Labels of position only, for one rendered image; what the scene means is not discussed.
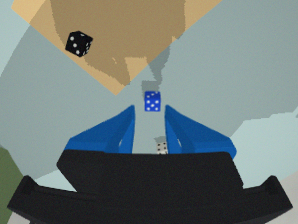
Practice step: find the tan flat mat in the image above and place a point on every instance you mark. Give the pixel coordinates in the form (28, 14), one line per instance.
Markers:
(127, 34)

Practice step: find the blue die with white pips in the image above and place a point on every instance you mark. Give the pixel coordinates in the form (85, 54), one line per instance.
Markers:
(152, 101)

